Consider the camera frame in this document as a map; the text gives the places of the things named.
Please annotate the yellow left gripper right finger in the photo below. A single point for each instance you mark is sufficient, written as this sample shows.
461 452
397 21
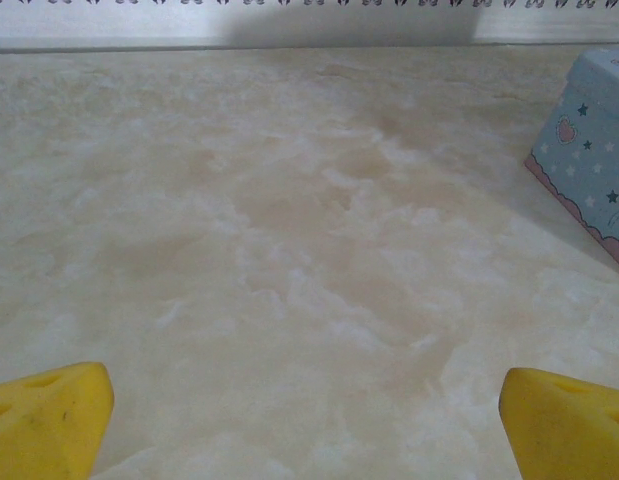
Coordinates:
569 430

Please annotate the aluminium back frame rail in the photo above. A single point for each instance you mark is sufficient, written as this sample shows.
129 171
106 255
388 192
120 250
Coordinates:
139 30

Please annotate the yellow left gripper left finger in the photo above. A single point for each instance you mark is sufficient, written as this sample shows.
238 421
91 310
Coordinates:
44 425

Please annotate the blue star-patterned box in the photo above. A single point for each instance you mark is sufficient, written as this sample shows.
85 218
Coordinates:
589 160

